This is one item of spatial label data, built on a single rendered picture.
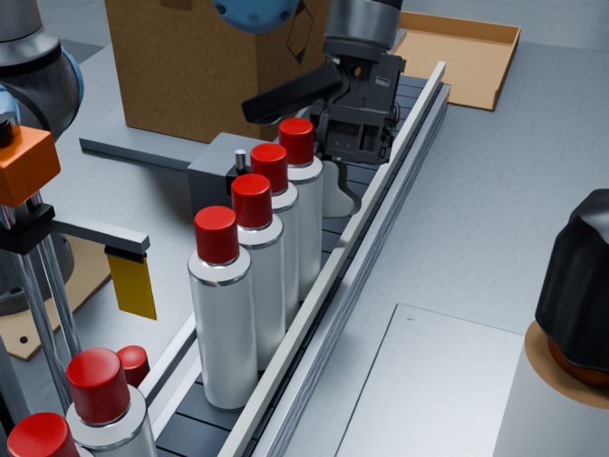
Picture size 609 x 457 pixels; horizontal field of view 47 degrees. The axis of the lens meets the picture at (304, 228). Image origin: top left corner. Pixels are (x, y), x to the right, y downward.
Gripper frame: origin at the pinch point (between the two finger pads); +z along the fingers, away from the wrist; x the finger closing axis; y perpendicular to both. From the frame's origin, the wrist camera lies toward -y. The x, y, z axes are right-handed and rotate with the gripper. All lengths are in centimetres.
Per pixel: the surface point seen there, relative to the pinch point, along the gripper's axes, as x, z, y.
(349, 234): 3.8, 0.1, 4.2
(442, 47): 73, -30, 0
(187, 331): -19.4, 8.0, -2.9
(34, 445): -43.3, 7.5, 0.5
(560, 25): 329, -81, 18
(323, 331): -4.8, 9.3, 5.5
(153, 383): -24.6, 11.0, -2.7
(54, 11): 260, -42, -243
